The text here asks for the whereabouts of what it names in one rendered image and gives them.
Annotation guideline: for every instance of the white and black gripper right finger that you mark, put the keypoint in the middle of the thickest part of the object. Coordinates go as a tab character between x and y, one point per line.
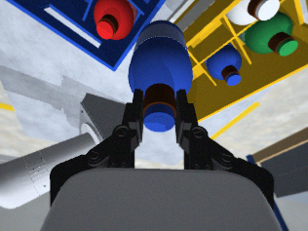
203	153

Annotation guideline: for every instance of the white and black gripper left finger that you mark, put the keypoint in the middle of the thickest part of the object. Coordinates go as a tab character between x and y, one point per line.
113	152

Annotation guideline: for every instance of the red bottle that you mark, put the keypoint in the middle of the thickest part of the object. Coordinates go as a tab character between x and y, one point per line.
114	18

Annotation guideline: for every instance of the green bottle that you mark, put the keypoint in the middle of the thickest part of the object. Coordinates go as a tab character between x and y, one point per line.
272	35

